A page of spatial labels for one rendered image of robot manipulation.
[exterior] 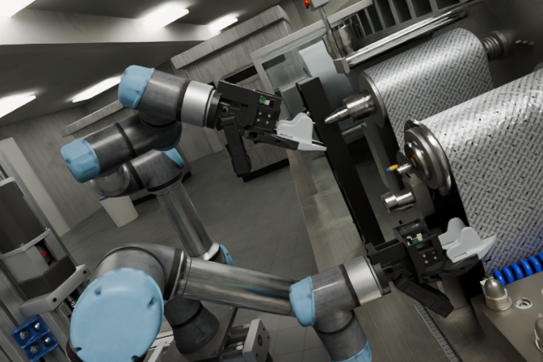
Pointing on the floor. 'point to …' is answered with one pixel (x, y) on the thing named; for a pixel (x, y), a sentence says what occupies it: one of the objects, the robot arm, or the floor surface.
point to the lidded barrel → (119, 209)
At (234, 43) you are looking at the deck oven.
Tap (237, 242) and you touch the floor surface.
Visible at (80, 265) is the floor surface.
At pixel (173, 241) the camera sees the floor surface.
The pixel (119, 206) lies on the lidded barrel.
